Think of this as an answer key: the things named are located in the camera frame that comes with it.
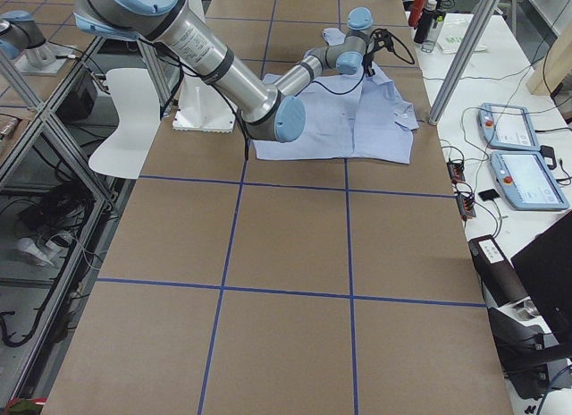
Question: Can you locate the aluminium frame post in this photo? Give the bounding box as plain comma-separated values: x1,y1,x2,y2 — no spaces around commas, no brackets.
428,0,500,125

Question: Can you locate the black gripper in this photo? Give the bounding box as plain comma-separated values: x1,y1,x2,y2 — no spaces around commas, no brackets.
362,49,375,77

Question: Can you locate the blue teach pendant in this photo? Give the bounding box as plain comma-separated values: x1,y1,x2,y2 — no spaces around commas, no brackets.
477,103,540,151
490,150,569,211

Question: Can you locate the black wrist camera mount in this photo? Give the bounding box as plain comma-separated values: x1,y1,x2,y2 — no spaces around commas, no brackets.
370,28,394,53

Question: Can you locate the black water bottle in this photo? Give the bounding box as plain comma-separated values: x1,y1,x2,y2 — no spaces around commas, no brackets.
414,0,438,44

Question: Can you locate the upper blue teach pendant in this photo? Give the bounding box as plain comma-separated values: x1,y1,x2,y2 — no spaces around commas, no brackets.
477,103,540,151

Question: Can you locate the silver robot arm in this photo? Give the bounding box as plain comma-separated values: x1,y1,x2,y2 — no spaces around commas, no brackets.
74,0,374,142
1,10,46,60

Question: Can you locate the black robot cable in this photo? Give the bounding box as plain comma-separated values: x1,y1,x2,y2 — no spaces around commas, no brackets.
307,28,417,97

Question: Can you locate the red water bottle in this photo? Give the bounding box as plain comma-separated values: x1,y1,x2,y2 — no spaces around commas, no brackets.
408,0,426,27

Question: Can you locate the black monitor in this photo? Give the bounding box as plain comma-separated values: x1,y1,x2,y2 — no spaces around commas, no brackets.
511,214,571,343

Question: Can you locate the light blue striped shirt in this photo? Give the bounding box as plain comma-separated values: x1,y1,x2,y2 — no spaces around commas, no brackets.
253,27,420,165

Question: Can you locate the lower blue teach pendant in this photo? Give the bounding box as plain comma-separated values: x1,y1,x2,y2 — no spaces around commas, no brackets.
490,150,569,211

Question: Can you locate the white plastic chair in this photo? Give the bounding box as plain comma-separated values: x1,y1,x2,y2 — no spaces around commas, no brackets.
88,68,161,180

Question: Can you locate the white camera stand pillar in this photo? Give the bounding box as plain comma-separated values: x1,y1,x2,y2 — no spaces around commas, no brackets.
172,0,235,133

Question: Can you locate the clear black-capped bottle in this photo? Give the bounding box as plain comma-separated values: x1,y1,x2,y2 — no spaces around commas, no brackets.
421,10,446,53

